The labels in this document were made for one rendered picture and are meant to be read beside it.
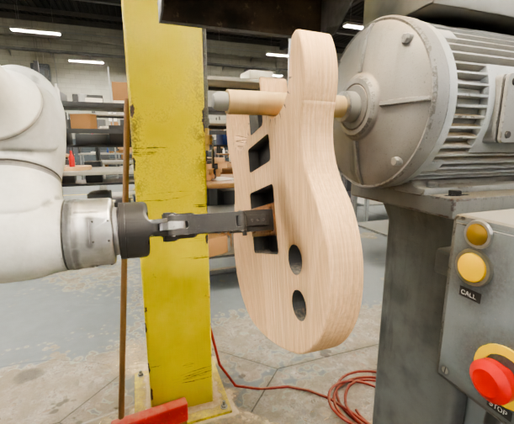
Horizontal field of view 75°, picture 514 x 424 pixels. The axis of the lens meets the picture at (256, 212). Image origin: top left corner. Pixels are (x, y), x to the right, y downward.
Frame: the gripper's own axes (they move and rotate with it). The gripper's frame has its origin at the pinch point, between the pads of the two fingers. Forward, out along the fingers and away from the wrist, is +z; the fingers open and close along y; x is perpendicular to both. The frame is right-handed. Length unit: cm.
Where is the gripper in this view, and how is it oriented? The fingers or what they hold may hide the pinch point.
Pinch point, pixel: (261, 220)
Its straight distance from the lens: 51.3
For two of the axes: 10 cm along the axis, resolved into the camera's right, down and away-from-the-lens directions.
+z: 9.4, -0.6, 3.4
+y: 3.4, -0.8, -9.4
